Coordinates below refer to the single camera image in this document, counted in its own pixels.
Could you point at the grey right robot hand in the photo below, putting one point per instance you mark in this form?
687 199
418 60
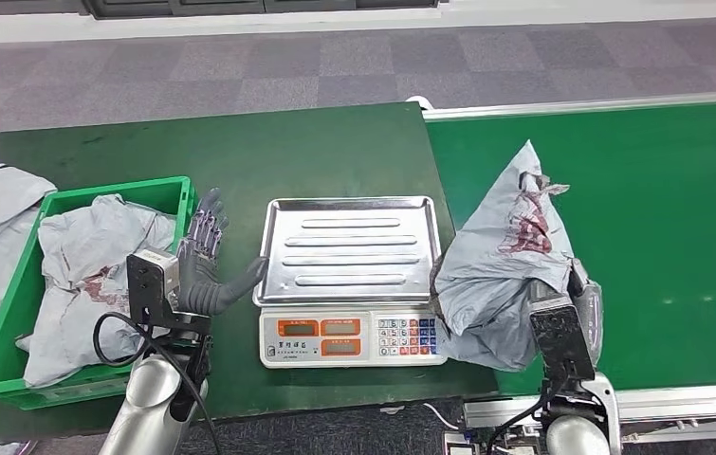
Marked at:
590 314

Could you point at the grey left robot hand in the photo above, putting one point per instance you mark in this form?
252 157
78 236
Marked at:
200 295

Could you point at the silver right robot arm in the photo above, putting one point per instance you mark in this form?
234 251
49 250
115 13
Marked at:
574 436

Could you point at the green conveyor belt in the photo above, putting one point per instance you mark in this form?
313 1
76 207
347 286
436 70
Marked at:
678 220

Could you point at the white conveyor end cap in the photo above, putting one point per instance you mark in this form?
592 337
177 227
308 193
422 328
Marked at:
419 102

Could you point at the white electronic scale steel tray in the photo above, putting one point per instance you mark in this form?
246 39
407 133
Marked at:
345 339

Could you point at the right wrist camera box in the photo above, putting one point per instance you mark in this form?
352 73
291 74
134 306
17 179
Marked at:
558 339

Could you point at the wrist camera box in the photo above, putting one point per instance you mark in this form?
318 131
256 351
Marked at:
147 289
558 339

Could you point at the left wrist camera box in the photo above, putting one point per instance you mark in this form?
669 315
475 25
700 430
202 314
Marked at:
147 289

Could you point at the aluminium conveyor side rail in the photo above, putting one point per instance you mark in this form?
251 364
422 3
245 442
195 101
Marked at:
697 399
583 103

